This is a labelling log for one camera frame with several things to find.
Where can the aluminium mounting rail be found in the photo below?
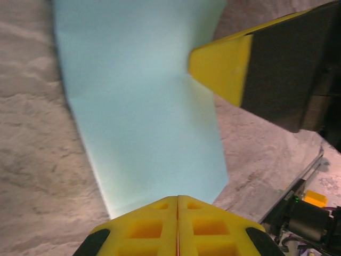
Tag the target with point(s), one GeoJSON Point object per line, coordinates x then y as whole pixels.
{"type": "Point", "coordinates": [293, 186]}

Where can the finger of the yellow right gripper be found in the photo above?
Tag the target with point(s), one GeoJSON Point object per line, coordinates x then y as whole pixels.
{"type": "Point", "coordinates": [279, 69]}

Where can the light blue cloth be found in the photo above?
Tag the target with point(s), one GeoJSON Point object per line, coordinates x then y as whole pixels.
{"type": "Point", "coordinates": [138, 106]}

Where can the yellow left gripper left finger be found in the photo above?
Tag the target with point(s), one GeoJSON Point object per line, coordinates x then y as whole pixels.
{"type": "Point", "coordinates": [144, 232]}

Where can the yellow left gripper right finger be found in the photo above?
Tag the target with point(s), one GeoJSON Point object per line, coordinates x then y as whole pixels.
{"type": "Point", "coordinates": [213, 232]}

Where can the orange toy brick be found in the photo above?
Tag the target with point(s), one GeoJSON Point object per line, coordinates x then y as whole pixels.
{"type": "Point", "coordinates": [315, 198]}

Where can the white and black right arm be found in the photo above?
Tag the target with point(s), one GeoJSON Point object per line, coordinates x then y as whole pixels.
{"type": "Point", "coordinates": [306, 221]}

